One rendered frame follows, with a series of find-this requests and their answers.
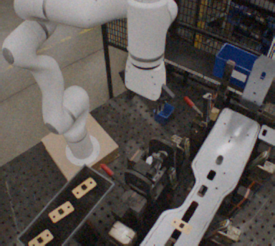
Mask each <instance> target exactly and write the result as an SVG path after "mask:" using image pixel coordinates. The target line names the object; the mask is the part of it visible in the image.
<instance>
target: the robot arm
mask: <svg viewBox="0 0 275 246"><path fill-rule="evenodd" d="M14 10H15V12H16V14H18V16H20V17H21V18H22V19H25V20H26V21H25V22H23V23H21V24H20V25H19V26H18V27H17V28H16V29H15V30H14V31H13V32H11V34H10V35H9V36H8V37H7V38H6V39H5V41H4V43H3V45H2V53H3V56H4V58H5V60H6V61H7V62H8V63H9V64H10V65H13V66H15V67H20V68H23V69H25V70H29V71H30V73H32V74H33V76H34V78H35V80H36V81H37V83H38V86H39V87H40V89H41V92H42V111H43V118H44V124H45V126H46V127H47V128H48V129H49V131H51V132H53V133H54V134H57V135H61V134H63V136H64V138H65V140H66V142H67V147H66V156H67V158H68V160H69V161H70V162H71V163H73V164H75V165H78V166H83V165H84V164H87V165H89V164H91V163H93V162H94V161H95V160H96V159H97V157H98V156H99V154H100V145H99V143H98V141H97V139H96V138H94V137H93V136H90V135H89V133H88V131H87V128H86V126H85V123H86V120H87V116H88V112H89V109H90V99H89V96H88V95H87V93H86V92H85V90H84V89H83V88H82V87H80V86H77V85H71V86H70V87H68V88H67V89H66V90H65V91H64V78H63V77H62V74H61V70H60V68H59V66H58V63H57V62H56V61H55V60H54V58H51V57H50V56H48V55H37V48H39V47H40V46H41V45H42V44H43V43H44V42H45V41H46V40H47V39H49V38H50V37H51V35H52V34H53V33H54V31H55V30H56V28H57V23H58V22H59V23H60V24H67V25H71V26H73V27H79V28H82V29H91V28H95V27H98V26H99V25H101V24H104V23H106V22H111V21H114V20H116V19H123V18H127V32H128V47H127V50H129V57H128V59H127V64H126V70H121V71H120V72H119V73H118V74H119V75H120V77H121V78H122V81H123V83H124V84H125V86H126V87H125V88H126V90H127V99H128V100H131V99H132V98H133V97H134V96H135V95H136V93H139V94H141V95H143V96H145V97H147V98H149V99H151V100H156V102H157V103H156V105H155V114H158V113H159V112H162V111H163V109H164V104H166V103H168V102H169V101H171V100H172V99H173V98H174V97H175V94H174V93H172V92H171V91H170V90H169V89H168V88H167V86H166V80H165V66H164V62H163V58H164V51H165V38H166V32H167V30H168V27H169V26H170V25H171V24H172V22H173V21H174V19H175V18H176V17H177V13H178V7H177V4H176V3H175V2H174V0H14ZM164 93H165V94H164ZM165 95H167V96H165ZM159 96H161V99H160V98H159Z"/></svg>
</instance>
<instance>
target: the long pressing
mask: <svg viewBox="0 0 275 246"><path fill-rule="evenodd" d="M224 123H225V124H224ZM260 129H261V128H260V125H259V124H258V123H257V122H256V121H254V120H252V119H250V118H247V117H246V116H244V115H241V114H240V113H237V112H236V111H234V110H230V109H229V108H225V109H223V110H222V111H221V113H220V115H219V117H218V119H217V121H216V122H215V123H214V124H213V127H212V129H211V131H210V133H209V134H208V136H207V137H206V139H205V141H204V143H203V145H202V146H201V148H200V149H199V150H198V153H197V154H196V156H195V157H194V159H193V160H192V162H191V164H190V168H191V171H192V173H193V178H194V180H195V184H194V185H193V188H192V189H191V190H190V192H189V194H188V196H187V197H186V198H185V200H184V202H183V203H182V205H181V206H180V207H178V208H175V209H169V210H166V211H164V212H162V213H161V215H160V216H159V217H158V219H157V220H156V223H155V224H154V225H153V226H152V228H151V229H150V230H149V232H148V234H147V235H146V236H145V237H144V239H143V240H142V242H141V243H140V245H139V246H153V245H155V246H164V245H165V244H166V242H167V241H168V238H169V237H170V236H171V235H172V233H173V231H174V230H175V229H177V228H175V227H173V226H171V225H170V223H171V222H172V220H173V219H174V217H177V218H178V219H182V217H183V215H184V214H185V212H186V211H187V209H188V208H189V206H190V204H191V203H192V202H197V203H198V207H197V209H196V211H195V212H194V214H193V216H192V217H191V219H190V221H189V222H188V224H189V225H190V226H193V229H192V230H191V231H190V233H189V235H187V234H185V233H183V232H181V234H180V236H179V238H178V240H177V242H176V243H175V244H174V246H198V244H199V243H200V241H201V239H202V238H203V236H204V234H205V233H206V230H207V229H208V226H209V224H210V223H211V220H212V219H213V217H214V215H215V213H216V211H217V210H218V208H219V206H220V204H221V202H222V200H223V198H224V197H226V196H227V195H228V194H229V193H231V192H232V191H233V190H234V189H235V188H236V185H237V183H238V181H239V179H240V178H241V175H242V173H243V169H244V168H245V165H246V163H247V161H248V159H249V156H250V155H251V151H252V149H253V147H254V145H255V142H256V139H257V137H258V135H259V132H260ZM247 134H248V135H249V136H247ZM231 136H232V138H231ZM229 139H231V142H230V143H229V142H228V141H229ZM218 155H223V157H224V159H223V162H222V164H220V165H219V164H218V165H217V164H216V159H217V157H218ZM210 170H213V171H215V172H216V175H215V177H214V178H213V180H212V181H211V180H210V179H207V178H206V177H207V175H208V173H209V171H210ZM224 172H226V173H224ZM202 185H204V186H207V188H208V189H207V191H206V193H205V194H204V195H203V197H199V196H198V194H197V193H198V191H199V189H200V188H201V187H202ZM216 187H217V188H218V189H216Z"/></svg>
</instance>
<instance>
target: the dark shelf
mask: <svg viewBox="0 0 275 246"><path fill-rule="evenodd" d="M163 61H164V62H168V63H170V64H172V65H175V66H176V67H179V68H181V69H184V70H187V71H188V72H191V73H193V74H194V75H197V76H199V77H202V78H204V79H206V80H208V81H210V82H212V83H215V84H217V85H220V81H221V78H219V77H216V76H215V75H212V72H213V68H214V63H215V61H216V55H214V54H211V53H210V52H207V51H205V50H203V49H199V48H197V47H194V46H193V45H190V44H187V43H185V42H182V41H179V40H176V39H173V38H170V37H168V38H166V39H165V51H164V58H163ZM227 90H230V91H231V92H235V93H237V94H239V95H242V94H243V90H244V89H243V88H241V87H239V86H237V85H234V84H233V83H231V82H230V83H229V84H228V89H227ZM267 102H268V103H271V104H274V105H275V82H274V81H272V83H271V86H270V87H269V90H268V92H267V94H266V96H265V98H264V101H263V103H262V104H261V105H262V106H265V104H266V103H267Z"/></svg>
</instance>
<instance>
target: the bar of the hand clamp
mask: <svg viewBox="0 0 275 246"><path fill-rule="evenodd" d="M201 97H202V98H203V118H202V121H204V122H206V123H209V117H210V109H211V101H212V103H213V104H215V103H216V98H214V99H213V98H212V97H211V94H209V93H207V94H206V95H204V96H201Z"/></svg>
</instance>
